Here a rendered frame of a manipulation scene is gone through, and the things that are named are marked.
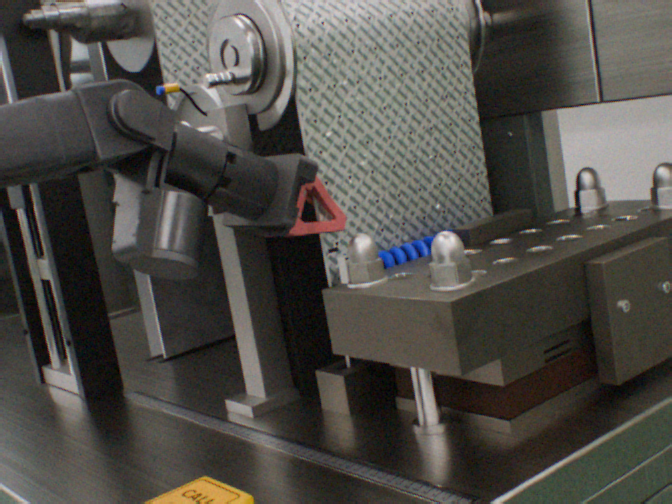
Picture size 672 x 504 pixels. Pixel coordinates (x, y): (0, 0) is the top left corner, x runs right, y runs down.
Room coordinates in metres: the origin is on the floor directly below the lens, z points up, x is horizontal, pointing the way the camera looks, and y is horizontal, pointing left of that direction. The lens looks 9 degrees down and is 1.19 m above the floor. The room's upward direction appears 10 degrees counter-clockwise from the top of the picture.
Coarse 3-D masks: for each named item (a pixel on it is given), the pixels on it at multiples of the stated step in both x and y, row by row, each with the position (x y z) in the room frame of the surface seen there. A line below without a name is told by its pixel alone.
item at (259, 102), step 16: (224, 0) 0.91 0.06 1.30; (240, 0) 0.89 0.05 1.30; (256, 0) 0.87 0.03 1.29; (256, 16) 0.87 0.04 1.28; (464, 16) 1.01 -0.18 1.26; (272, 32) 0.86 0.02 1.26; (272, 48) 0.86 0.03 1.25; (272, 64) 0.86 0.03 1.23; (272, 80) 0.87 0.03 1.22; (240, 96) 0.91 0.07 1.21; (256, 96) 0.89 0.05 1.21; (272, 96) 0.87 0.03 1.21; (256, 112) 0.90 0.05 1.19
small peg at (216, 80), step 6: (222, 72) 0.89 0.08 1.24; (228, 72) 0.89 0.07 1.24; (204, 78) 0.88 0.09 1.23; (210, 78) 0.87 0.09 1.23; (216, 78) 0.88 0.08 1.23; (222, 78) 0.88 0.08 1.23; (228, 78) 0.89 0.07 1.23; (204, 84) 0.88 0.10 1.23; (210, 84) 0.87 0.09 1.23; (216, 84) 0.88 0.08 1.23; (222, 84) 0.88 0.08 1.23; (228, 84) 0.89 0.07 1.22
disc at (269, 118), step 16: (272, 0) 0.86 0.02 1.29; (208, 16) 0.95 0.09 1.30; (272, 16) 0.86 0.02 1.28; (208, 32) 0.95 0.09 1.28; (288, 32) 0.85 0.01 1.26; (208, 48) 0.96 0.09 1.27; (288, 48) 0.85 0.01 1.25; (288, 64) 0.85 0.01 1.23; (288, 80) 0.86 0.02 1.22; (224, 96) 0.95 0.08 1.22; (288, 96) 0.86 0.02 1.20; (272, 112) 0.88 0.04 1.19; (256, 128) 0.91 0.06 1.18
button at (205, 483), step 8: (200, 480) 0.67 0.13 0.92; (208, 480) 0.67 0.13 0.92; (184, 488) 0.66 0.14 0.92; (192, 488) 0.66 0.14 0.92; (200, 488) 0.66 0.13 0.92; (208, 488) 0.65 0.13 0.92; (216, 488) 0.65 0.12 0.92; (224, 488) 0.65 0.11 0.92; (232, 488) 0.65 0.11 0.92; (160, 496) 0.66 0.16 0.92; (168, 496) 0.65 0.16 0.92; (176, 496) 0.65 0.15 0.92; (184, 496) 0.65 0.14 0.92; (192, 496) 0.64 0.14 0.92; (200, 496) 0.64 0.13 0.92; (208, 496) 0.64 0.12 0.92; (216, 496) 0.64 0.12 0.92; (224, 496) 0.63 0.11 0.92; (232, 496) 0.63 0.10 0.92; (240, 496) 0.63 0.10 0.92; (248, 496) 0.63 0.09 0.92
